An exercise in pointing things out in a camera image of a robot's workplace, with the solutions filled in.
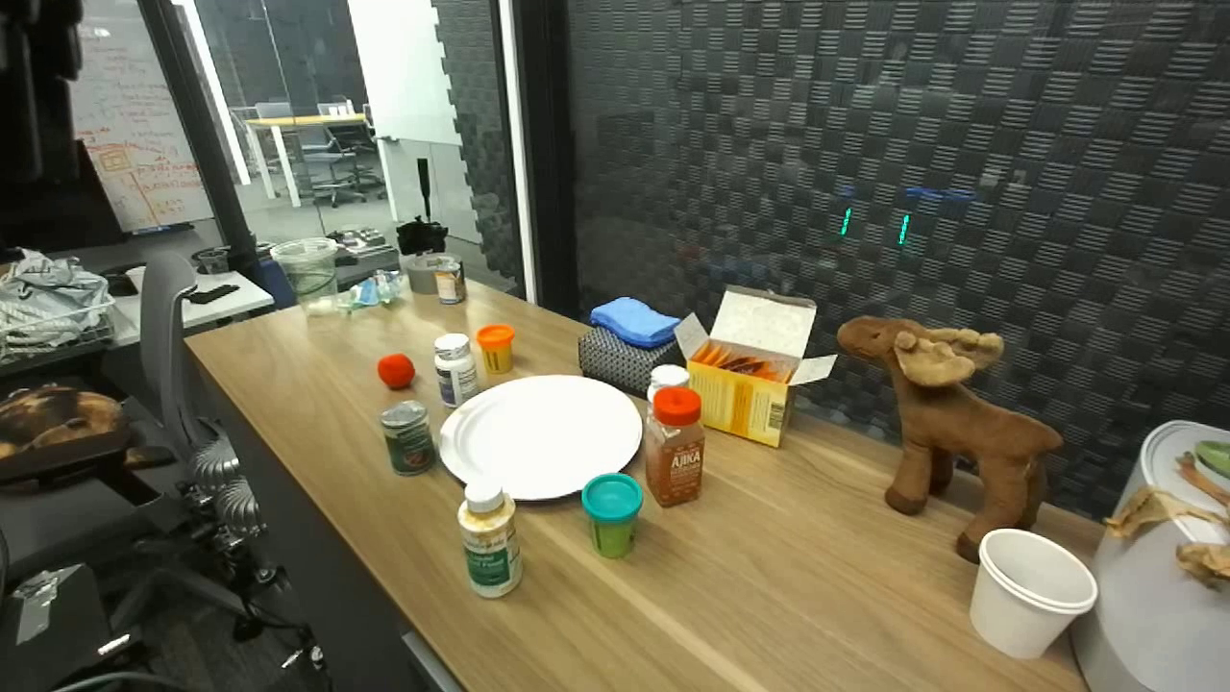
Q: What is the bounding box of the small white bottle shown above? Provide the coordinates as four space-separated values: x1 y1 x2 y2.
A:
645 366 688 405

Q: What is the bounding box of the open yellow cardboard box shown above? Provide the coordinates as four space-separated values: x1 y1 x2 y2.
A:
678 284 835 447

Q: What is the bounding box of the teal lid green tub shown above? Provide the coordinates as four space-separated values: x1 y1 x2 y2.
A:
582 474 643 556

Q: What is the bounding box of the white blue label bottle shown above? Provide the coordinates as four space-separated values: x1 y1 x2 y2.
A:
433 333 478 405

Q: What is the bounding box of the green label supplement bottle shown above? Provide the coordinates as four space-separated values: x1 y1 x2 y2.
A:
457 479 523 598

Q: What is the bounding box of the blue folded cloth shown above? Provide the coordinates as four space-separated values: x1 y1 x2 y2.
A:
588 294 678 351

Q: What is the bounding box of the brown plush moose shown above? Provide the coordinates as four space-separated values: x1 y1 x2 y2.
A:
839 314 1062 561

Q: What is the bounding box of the green label tin can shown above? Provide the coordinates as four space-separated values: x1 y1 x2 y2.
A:
381 401 438 474

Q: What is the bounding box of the white paper plate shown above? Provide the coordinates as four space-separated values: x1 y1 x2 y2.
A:
438 371 643 501

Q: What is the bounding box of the white paper cup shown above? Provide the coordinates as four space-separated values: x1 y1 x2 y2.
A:
967 526 1099 661

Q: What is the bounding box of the clear plastic container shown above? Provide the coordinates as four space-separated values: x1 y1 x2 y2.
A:
402 252 466 302

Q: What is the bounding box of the grey foam block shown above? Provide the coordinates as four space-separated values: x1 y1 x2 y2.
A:
578 328 679 396

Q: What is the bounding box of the orange lid yellow tub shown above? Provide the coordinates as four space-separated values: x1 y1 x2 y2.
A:
478 323 514 378

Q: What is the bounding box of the orange ball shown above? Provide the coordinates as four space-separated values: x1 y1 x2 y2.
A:
377 352 414 393

